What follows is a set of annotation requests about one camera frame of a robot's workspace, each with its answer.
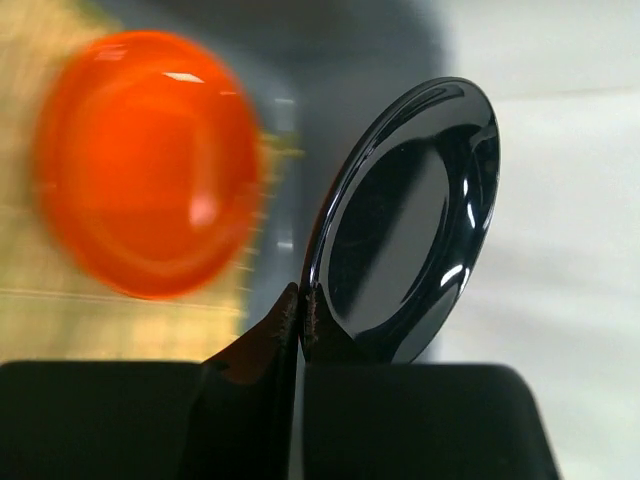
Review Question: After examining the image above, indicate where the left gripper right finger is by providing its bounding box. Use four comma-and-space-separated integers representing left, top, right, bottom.
302, 288, 561, 479

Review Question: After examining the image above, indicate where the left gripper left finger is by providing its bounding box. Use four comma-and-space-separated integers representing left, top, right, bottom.
1, 284, 298, 479

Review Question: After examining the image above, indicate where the black plate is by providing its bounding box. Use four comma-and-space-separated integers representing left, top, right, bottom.
299, 77, 500, 363

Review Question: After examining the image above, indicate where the bamboo mat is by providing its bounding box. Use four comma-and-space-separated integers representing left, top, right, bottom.
1, 1, 298, 361

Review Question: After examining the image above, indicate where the orange plastic plate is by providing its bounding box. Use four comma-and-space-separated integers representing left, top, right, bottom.
33, 30, 264, 299

